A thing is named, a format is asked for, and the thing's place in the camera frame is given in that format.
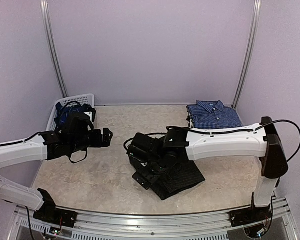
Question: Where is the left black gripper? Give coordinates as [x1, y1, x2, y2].
[70, 127, 113, 154]

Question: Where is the black pinstripe long sleeve shirt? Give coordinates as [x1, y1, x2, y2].
[150, 161, 206, 201]

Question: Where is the white plastic laundry basket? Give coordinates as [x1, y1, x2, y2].
[46, 93, 95, 131]

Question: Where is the blue checked shirt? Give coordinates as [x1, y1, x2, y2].
[186, 100, 243, 130]

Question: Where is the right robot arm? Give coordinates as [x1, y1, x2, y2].
[123, 117, 290, 222]

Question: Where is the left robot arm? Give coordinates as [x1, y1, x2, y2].
[0, 110, 113, 223]

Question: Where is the dark blue plaid shirt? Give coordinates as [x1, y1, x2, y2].
[54, 100, 91, 128]

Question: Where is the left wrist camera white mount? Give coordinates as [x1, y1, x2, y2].
[84, 108, 97, 123]

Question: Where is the front aluminium rail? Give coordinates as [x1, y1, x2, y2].
[13, 197, 297, 240]

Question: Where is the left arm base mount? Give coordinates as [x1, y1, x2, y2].
[33, 188, 78, 228]

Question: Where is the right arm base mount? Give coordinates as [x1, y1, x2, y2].
[229, 193, 272, 227]

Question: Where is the left aluminium frame post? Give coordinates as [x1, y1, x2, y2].
[40, 0, 69, 98]

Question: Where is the aluminium frame post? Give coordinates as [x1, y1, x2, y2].
[231, 0, 262, 109]
[40, 0, 69, 98]

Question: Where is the right aluminium frame post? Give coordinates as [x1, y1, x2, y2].
[231, 0, 262, 109]

